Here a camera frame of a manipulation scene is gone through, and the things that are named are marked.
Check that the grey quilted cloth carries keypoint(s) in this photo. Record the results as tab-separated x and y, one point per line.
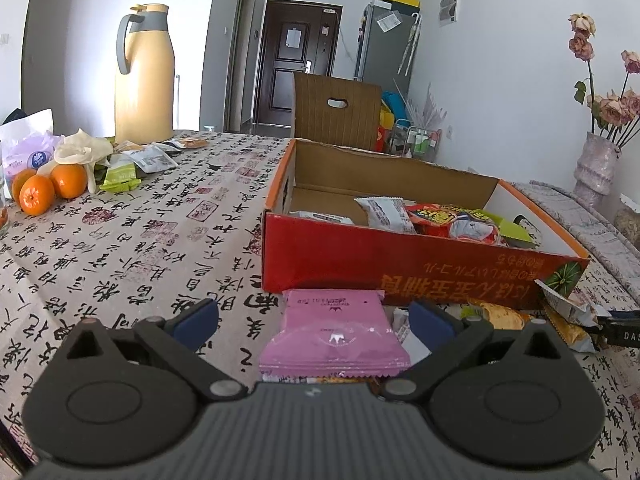
590	225

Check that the yellow box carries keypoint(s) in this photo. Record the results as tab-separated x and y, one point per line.
400	0

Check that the white crumpled snack packet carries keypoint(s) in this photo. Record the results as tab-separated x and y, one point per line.
565	301

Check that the plastic sleeve with paper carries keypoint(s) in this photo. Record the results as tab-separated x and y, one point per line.
389	21

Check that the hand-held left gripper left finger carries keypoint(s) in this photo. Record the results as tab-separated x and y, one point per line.
195	317

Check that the glass jar white lid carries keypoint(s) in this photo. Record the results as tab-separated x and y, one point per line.
629	220

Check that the dark brown door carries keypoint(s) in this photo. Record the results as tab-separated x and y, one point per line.
295	75

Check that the pink snack packet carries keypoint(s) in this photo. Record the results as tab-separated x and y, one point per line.
332	335

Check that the red packet yellow lettering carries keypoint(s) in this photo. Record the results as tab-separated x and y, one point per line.
435	216

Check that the grey-white snack packet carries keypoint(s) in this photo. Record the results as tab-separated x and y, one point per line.
387	212

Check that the white cracker packet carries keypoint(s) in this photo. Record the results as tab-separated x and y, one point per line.
320	217

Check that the white barcode packet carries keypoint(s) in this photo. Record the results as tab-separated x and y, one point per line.
150	160

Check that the red cardboard box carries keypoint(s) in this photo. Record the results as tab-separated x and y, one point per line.
350	260

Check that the small lime green packet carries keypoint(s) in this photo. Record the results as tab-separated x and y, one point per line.
119	177

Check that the dried roses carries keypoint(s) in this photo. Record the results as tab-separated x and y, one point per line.
615	105

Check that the white paper notice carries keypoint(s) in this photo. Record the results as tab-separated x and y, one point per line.
292	37

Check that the beige thermos jug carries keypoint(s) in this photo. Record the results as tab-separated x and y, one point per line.
145	85

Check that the blue bag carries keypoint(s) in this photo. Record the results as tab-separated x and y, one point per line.
395	105

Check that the grey refrigerator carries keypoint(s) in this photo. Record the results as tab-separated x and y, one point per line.
382	55

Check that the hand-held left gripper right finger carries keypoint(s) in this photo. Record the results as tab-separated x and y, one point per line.
430	322

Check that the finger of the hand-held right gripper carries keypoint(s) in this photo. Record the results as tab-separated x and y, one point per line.
625	332

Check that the long lime green packet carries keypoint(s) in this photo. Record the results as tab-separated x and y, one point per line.
512	230

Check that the flat orange packet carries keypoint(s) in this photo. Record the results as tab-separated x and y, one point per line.
191	143

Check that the orange fruit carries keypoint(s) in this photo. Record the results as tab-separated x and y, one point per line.
20	182
36	196
69	181

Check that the pale pampas plumes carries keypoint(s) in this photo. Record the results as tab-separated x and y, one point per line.
427	107

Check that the yellow-orange snack packet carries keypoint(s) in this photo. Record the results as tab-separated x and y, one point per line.
500	315
570	334

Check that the white umbrella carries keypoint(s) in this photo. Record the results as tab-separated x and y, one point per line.
411	42

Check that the white plastic bag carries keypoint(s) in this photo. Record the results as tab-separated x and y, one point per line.
27	145

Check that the grey interior door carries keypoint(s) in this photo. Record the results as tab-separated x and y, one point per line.
240	60

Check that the pink ceramic vase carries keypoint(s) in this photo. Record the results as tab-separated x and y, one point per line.
595	167

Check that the white wall panel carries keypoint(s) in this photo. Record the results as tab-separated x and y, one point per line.
448	5

